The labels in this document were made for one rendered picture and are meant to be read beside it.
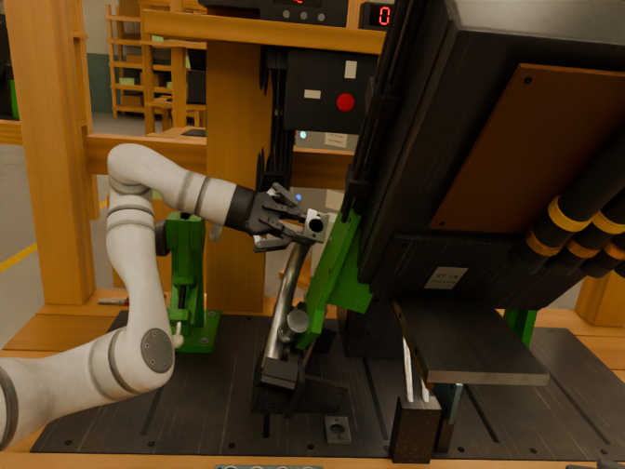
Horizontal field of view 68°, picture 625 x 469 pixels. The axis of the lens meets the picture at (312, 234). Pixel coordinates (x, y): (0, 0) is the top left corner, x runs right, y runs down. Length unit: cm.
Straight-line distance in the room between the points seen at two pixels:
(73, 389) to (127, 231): 23
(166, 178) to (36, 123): 44
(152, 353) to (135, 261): 14
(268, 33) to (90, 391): 64
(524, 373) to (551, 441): 31
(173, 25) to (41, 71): 33
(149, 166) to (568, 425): 86
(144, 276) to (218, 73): 50
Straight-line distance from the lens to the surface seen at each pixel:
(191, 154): 115
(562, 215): 57
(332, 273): 72
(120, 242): 72
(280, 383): 83
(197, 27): 92
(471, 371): 64
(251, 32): 91
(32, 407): 56
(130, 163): 78
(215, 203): 78
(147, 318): 66
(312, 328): 74
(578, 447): 98
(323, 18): 93
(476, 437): 91
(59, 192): 117
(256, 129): 104
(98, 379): 67
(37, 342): 116
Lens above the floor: 148
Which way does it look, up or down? 20 degrees down
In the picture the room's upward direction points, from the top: 5 degrees clockwise
